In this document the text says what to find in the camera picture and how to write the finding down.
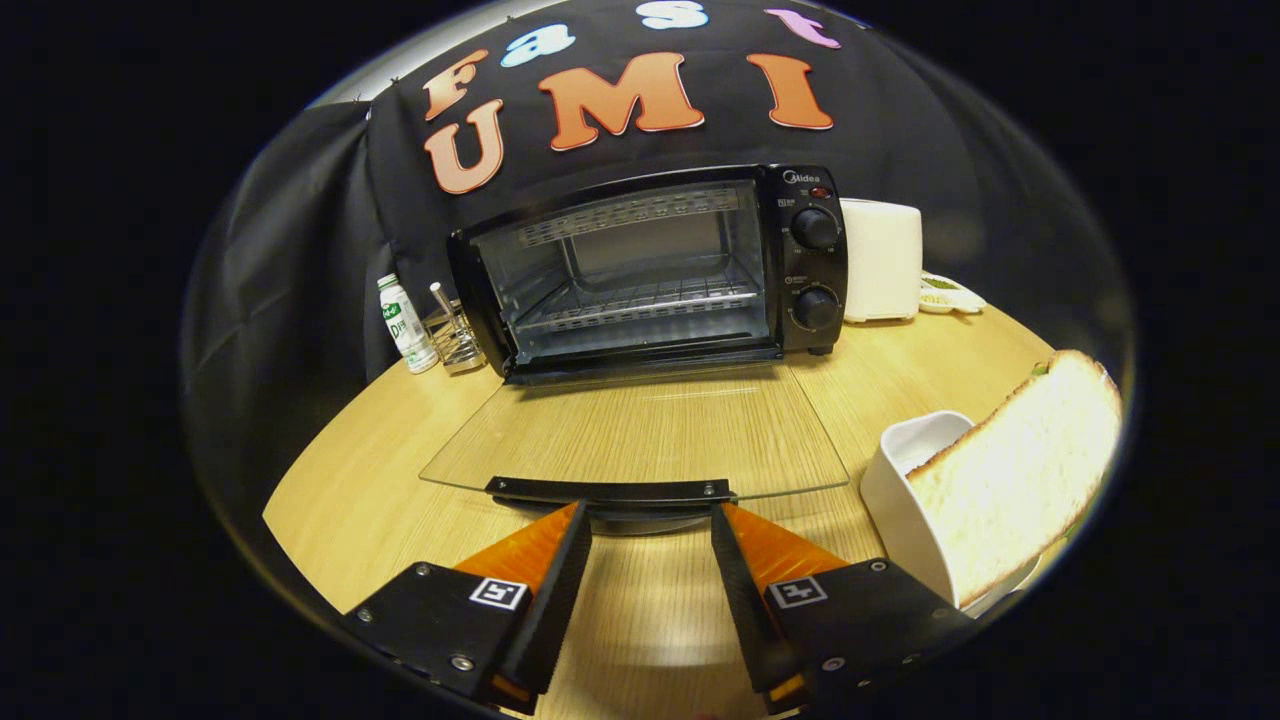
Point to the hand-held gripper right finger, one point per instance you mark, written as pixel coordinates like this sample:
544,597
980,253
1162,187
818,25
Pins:
740,600

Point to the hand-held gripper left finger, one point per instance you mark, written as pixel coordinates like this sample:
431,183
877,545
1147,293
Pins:
555,600

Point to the toast sandwich with lettuce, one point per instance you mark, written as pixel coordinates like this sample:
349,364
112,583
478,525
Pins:
1020,470

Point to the black toaster oven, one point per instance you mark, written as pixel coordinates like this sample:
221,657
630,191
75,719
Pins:
815,270

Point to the white bread toaster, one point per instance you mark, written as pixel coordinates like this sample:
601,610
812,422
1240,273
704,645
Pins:
880,260

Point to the white square container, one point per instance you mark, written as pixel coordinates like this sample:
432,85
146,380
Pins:
900,500

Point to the clear glass holder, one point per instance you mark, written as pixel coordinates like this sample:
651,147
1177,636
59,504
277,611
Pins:
455,340

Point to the white milk bottle green label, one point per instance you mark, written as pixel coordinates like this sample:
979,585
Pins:
405,325

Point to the small white dish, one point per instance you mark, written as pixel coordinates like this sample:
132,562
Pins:
950,295

